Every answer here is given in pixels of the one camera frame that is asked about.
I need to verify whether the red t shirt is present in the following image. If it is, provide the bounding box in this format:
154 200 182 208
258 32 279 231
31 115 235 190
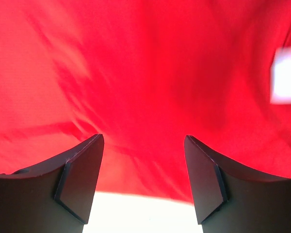
0 0 291 202

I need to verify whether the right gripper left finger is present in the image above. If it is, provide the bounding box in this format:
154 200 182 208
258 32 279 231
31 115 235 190
0 134 104 233

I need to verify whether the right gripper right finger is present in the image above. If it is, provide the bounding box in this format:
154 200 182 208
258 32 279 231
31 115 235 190
184 135 291 233

